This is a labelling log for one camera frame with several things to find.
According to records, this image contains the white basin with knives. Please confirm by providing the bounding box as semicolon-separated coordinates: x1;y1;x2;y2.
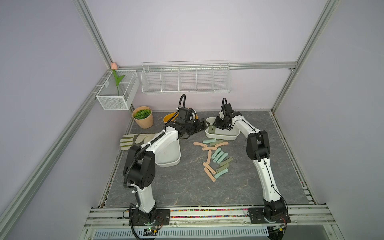
205;117;240;141

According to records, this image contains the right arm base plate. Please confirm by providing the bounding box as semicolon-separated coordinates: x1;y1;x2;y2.
247;206;291;224

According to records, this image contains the mint knife bottom of pile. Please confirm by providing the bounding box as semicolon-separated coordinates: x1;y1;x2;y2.
214;168;229;179

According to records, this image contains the olive knife top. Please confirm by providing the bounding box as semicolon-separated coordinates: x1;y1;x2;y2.
210;140;224;147

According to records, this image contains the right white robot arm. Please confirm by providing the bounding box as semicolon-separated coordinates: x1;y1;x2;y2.
214;98;289;224

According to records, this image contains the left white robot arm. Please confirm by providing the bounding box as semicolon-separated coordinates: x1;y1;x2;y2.
123;94;210;214

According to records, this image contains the artificial pink tulip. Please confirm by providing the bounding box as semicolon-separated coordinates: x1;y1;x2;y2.
111;63;125;96

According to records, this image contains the yellow plastic basin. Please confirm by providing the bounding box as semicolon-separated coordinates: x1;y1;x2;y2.
163;112;199;123

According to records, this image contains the peach knife upright middle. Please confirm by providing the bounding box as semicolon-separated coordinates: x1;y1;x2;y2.
206;150;212;165

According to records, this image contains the white wire wall shelf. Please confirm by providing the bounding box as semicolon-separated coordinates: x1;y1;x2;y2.
141;61;232;94

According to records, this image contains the peach plastic plant pot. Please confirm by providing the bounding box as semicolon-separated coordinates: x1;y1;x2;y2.
132;106;154;129

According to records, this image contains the mint knife top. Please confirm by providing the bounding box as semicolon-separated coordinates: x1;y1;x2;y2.
203;139;217;144

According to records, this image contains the peach knife top right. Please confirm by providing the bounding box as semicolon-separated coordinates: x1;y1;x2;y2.
215;142;229;148

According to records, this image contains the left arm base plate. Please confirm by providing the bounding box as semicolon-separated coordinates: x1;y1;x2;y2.
131;209;171;226

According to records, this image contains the peach knife top centre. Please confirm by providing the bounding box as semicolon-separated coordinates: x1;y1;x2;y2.
202;147;217;151

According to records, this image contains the mint knife middle right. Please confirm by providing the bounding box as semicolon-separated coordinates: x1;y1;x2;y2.
217;153;228;164

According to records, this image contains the mint knife middle centre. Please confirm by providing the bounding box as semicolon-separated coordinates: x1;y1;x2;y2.
213;152;224;163

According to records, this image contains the peach knife lower middle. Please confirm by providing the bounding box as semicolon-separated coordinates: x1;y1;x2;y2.
203;162;217;175

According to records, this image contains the white basin near left arm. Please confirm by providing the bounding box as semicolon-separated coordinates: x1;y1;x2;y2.
153;133;181;168

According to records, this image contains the mint knife middle left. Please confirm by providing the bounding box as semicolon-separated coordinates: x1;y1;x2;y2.
211;147;222;159

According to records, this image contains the peach knife top left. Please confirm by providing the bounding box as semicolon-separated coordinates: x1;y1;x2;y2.
193;142;208;148

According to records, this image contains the small white mesh basket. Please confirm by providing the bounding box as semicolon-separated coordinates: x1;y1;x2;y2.
96;70;140;111

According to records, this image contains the peach knife bottom of pile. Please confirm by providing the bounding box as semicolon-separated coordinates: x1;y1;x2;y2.
204;168;216;182

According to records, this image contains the beige green work glove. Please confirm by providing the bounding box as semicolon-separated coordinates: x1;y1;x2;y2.
120;134;155;151

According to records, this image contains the green artificial plant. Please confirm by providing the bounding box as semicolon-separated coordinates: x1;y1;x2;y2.
134;109;152;120

